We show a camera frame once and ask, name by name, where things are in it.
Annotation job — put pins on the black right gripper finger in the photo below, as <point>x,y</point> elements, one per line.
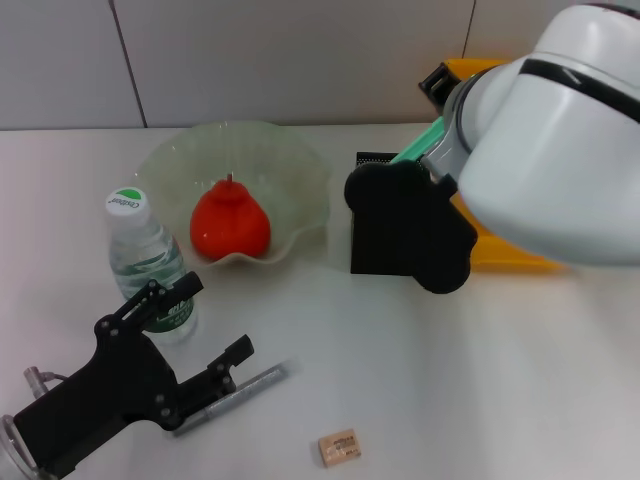
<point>437,82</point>

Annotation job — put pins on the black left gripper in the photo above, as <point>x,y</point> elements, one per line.
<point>110,390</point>

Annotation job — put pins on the clear water bottle green label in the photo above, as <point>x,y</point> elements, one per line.
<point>140,250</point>

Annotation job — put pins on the red pear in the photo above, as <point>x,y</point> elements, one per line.
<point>230,225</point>

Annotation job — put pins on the silver marker pen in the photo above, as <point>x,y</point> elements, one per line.
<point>260,380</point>

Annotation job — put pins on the translucent green wavy glass plate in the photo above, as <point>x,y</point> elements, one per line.
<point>290,175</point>

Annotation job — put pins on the black mesh pen holder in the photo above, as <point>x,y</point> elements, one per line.
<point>370,250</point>

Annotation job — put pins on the yellow plastic storage bin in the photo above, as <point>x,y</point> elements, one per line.
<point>500,250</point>

